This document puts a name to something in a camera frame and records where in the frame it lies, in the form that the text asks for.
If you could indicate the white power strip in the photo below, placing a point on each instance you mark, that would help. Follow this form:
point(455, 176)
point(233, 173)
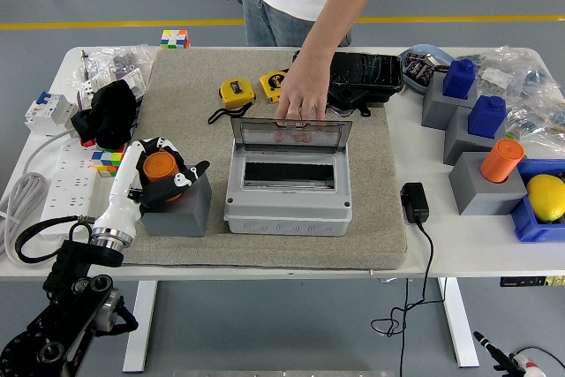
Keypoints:
point(66, 191)

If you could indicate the light blue tray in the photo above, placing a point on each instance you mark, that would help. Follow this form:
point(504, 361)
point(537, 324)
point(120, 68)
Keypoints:
point(430, 49)

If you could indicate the white-faced puzzle cube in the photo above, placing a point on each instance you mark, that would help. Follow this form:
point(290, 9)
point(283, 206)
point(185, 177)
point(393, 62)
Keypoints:
point(174, 38)

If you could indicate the orange cylinder battery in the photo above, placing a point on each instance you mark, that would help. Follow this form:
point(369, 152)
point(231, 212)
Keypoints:
point(501, 160)
point(159, 169)

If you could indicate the dark packets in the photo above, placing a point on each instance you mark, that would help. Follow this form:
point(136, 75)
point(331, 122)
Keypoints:
point(421, 69)

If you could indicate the blue bottle-shaped block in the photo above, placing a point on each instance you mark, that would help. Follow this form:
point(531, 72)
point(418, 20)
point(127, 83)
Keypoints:
point(459, 79)
point(485, 116)

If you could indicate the grey-brown mat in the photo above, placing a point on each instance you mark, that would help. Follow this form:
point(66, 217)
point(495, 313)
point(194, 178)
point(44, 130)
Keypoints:
point(185, 85)

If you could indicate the blue plastic bin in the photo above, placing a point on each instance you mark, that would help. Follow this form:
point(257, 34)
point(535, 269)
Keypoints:
point(529, 229)

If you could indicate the colourful puzzle cube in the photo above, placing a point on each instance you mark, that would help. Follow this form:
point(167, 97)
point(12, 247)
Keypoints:
point(106, 163)

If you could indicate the yellow lemon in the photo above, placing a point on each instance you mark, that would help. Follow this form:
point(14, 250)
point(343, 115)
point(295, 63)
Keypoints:
point(547, 198)

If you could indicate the person's left hand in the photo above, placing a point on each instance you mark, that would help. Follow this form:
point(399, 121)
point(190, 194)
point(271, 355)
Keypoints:
point(306, 85)

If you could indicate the person's left forearm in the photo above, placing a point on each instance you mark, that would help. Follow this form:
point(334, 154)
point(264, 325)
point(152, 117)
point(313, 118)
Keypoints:
point(335, 19)

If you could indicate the black plastic tray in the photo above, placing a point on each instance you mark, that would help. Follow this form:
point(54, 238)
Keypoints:
point(366, 72)

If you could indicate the metal screwdriver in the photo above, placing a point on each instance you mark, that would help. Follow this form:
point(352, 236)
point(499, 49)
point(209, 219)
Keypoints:
point(85, 65)

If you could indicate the grey block holder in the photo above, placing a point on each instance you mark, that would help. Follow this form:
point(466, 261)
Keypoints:
point(459, 140)
point(437, 107)
point(481, 198)
point(176, 222)

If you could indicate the grey electrical box with lid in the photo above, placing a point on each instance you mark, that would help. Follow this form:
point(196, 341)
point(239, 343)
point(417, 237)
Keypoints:
point(287, 218)

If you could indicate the clear bag of white parts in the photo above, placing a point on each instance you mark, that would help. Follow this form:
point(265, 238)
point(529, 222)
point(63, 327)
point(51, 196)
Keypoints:
point(496, 77)

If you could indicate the black table control panel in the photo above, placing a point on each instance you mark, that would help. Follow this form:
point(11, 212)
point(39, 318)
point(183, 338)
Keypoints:
point(529, 281)

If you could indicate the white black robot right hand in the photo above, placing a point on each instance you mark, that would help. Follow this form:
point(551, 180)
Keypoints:
point(491, 346)

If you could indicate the black cloth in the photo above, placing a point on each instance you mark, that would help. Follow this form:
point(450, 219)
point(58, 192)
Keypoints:
point(112, 112)

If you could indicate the white blue circuit breaker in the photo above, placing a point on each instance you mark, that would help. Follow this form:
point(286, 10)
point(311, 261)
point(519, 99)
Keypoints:
point(48, 112)

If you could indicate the clear bag of metal parts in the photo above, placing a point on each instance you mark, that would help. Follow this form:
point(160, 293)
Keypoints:
point(128, 59)

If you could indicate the white table leg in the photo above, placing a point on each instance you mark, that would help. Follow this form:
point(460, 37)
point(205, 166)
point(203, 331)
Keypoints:
point(459, 328)
point(139, 328)

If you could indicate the white purple card box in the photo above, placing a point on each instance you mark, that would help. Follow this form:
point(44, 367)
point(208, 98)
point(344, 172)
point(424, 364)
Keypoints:
point(132, 81)

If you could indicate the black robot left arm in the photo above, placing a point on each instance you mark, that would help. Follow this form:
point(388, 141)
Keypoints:
point(79, 258)

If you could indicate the clear bag of dark parts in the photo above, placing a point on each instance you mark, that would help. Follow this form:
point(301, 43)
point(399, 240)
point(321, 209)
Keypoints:
point(538, 107)

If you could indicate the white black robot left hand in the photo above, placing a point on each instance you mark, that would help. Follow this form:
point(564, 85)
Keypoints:
point(121, 187)

